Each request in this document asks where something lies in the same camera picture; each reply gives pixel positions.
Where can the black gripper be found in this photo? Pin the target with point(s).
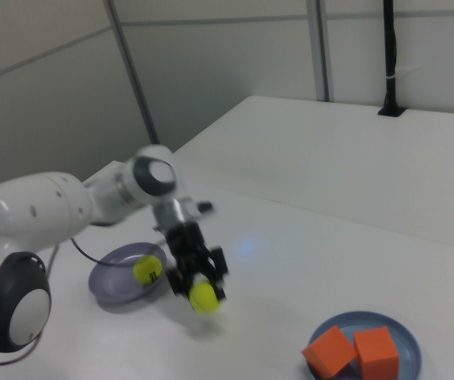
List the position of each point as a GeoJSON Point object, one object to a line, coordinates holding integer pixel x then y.
{"type": "Point", "coordinates": [187, 241]}

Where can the yellow tennis ball black print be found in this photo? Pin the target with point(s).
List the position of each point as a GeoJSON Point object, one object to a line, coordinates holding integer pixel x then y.
{"type": "Point", "coordinates": [146, 271]}

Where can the orange foam cube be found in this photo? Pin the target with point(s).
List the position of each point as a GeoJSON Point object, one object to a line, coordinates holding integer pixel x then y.
{"type": "Point", "coordinates": [377, 352]}
{"type": "Point", "coordinates": [328, 352]}

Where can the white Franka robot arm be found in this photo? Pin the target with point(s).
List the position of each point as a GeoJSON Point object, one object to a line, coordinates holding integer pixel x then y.
{"type": "Point", "coordinates": [33, 210]}

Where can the purple plate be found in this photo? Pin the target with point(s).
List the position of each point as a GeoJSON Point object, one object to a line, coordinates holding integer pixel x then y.
{"type": "Point", "coordinates": [112, 285]}

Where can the blue plate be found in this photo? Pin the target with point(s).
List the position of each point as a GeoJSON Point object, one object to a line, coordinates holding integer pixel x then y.
{"type": "Point", "coordinates": [407, 340]}

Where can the grey partition post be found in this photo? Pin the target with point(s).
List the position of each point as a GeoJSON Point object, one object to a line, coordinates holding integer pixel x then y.
{"type": "Point", "coordinates": [132, 71]}
{"type": "Point", "coordinates": [321, 51]}

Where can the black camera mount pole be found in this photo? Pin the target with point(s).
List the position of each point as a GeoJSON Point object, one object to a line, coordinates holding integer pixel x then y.
{"type": "Point", "coordinates": [390, 47]}

